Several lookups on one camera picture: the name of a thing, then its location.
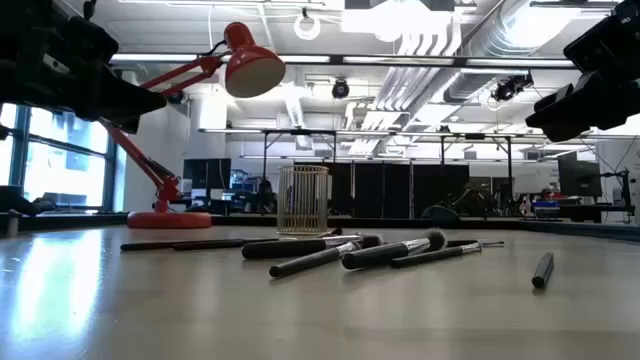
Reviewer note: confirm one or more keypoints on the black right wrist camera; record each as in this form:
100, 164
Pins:
595, 47

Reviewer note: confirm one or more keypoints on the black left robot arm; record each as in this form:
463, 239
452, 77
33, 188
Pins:
25, 20

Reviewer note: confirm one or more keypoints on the red desk lamp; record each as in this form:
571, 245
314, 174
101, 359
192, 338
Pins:
252, 65

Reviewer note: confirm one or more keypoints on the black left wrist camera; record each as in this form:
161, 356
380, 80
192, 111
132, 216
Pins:
95, 42

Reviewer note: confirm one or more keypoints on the black partition screen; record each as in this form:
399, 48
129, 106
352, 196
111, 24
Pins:
390, 190

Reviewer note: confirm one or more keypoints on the fluffy-headed thick makeup brush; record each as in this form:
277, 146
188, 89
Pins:
380, 255

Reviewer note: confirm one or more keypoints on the black computer monitor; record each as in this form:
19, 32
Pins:
579, 175
206, 175

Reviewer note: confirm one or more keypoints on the person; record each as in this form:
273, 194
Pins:
264, 196

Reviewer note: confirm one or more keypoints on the black ceiling camera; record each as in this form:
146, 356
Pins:
510, 88

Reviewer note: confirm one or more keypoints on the thick black makeup brush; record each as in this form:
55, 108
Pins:
280, 248

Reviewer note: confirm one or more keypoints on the black overhead camera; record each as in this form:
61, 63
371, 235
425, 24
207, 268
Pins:
340, 89

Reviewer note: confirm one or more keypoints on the overhead light bar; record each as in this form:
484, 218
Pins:
400, 59

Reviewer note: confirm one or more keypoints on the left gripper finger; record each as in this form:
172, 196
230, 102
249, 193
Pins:
135, 100
125, 126

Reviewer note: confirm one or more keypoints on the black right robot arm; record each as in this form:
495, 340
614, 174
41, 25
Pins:
631, 7

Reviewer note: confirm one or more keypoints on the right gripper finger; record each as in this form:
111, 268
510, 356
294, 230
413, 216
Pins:
560, 125
555, 98

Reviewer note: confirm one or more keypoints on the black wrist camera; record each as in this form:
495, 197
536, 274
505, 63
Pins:
595, 47
95, 42

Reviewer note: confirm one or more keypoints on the large window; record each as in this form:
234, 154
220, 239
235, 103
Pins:
65, 175

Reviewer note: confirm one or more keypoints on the dark-headed black makeup brush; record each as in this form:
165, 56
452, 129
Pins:
336, 232

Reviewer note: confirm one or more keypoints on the black aluminium table frame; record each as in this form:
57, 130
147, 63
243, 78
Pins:
380, 221

